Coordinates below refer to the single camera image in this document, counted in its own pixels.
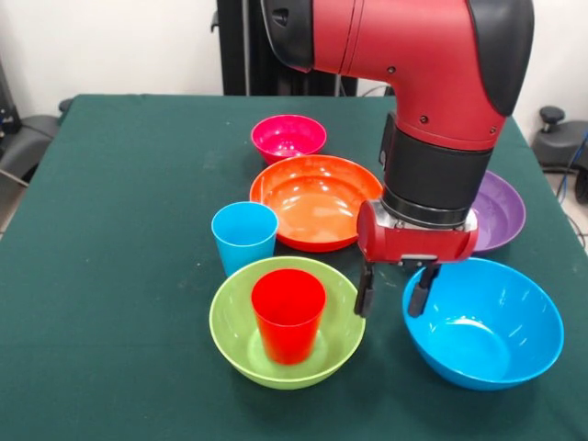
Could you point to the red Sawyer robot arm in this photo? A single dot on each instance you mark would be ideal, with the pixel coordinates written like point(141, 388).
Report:
point(436, 69)

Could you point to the red cup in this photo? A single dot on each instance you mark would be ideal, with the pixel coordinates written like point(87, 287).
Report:
point(287, 331)

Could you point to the small pink bowl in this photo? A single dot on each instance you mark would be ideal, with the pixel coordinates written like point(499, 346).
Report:
point(287, 138)

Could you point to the black chair base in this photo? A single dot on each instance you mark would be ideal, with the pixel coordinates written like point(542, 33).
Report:
point(32, 133)
point(562, 142)

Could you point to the blue cup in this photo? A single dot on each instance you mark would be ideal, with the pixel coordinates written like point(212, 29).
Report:
point(245, 248)

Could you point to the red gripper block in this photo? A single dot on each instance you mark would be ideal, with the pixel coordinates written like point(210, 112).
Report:
point(413, 245)

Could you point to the purple bowl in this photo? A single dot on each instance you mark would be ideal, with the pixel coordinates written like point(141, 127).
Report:
point(503, 216)

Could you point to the orange bowl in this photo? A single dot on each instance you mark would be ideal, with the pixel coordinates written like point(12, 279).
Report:
point(312, 216)

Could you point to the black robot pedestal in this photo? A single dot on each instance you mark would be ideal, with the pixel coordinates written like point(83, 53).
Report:
point(239, 46)

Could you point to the blue bowl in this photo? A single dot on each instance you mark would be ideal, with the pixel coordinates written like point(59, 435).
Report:
point(482, 340)

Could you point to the dark green table cloth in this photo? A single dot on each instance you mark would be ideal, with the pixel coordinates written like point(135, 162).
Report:
point(115, 229)

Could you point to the green bowl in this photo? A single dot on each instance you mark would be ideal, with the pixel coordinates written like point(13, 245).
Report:
point(229, 331)

